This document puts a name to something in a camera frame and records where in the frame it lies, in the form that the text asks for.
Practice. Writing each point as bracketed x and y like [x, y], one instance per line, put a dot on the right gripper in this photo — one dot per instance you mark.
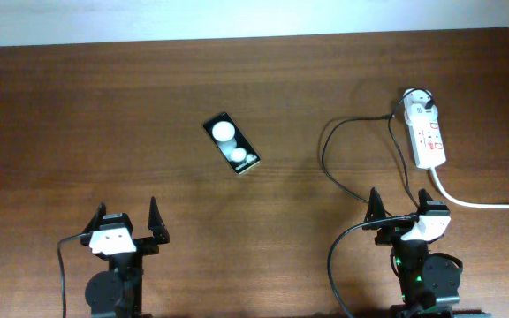
[391, 230]

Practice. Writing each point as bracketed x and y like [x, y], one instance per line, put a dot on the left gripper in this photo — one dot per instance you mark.
[148, 245]

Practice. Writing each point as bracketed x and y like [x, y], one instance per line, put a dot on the white power strip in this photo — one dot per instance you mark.
[427, 144]

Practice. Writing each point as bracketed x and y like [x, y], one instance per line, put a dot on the black smartphone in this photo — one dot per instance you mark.
[231, 142]

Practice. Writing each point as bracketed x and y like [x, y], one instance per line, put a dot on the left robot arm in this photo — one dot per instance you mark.
[117, 291]

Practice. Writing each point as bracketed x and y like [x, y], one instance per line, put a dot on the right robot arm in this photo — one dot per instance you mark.
[429, 282]

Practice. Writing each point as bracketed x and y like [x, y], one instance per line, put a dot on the white usb charger plug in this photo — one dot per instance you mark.
[420, 107]

